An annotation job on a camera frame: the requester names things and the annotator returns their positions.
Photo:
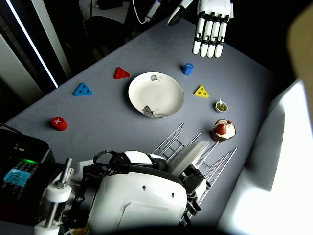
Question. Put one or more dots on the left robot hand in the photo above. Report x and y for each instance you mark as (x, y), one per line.
(215, 12)

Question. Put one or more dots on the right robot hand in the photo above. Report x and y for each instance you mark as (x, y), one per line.
(137, 198)

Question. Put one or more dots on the white plate single ginkgo print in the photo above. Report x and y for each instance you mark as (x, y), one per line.
(188, 156)

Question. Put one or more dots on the white plate paired ginkgo prints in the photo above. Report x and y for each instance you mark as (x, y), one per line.
(156, 94)

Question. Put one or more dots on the blue hexagonal block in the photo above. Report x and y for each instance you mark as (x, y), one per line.
(187, 69)

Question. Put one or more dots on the yellow triangle block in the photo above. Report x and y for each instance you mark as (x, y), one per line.
(201, 93)

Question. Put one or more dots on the small white spoon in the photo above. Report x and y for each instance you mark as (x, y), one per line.
(220, 101)

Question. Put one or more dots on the beige blurred object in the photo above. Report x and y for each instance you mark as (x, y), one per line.
(302, 36)

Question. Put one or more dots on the small white sauce bowl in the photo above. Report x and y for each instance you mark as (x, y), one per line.
(221, 109)

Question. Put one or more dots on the red cylinder white cross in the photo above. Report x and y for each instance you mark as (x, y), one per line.
(58, 124)

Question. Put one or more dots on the toy cupcake with cream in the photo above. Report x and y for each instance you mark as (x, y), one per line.
(222, 133)

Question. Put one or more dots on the black office chair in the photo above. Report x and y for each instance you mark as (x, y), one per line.
(105, 31)

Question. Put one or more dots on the red triangle block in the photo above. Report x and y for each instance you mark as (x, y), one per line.
(121, 74)

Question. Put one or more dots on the blue triangle block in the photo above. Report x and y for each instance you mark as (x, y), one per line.
(83, 91)

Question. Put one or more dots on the white board beside table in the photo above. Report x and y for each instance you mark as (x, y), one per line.
(281, 159)

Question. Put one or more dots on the white LED light strip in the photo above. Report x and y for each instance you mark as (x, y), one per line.
(31, 46)

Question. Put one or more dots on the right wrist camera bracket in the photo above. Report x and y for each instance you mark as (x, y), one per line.
(57, 193)

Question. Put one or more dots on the white vertical post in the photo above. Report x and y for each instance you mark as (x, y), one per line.
(51, 31)

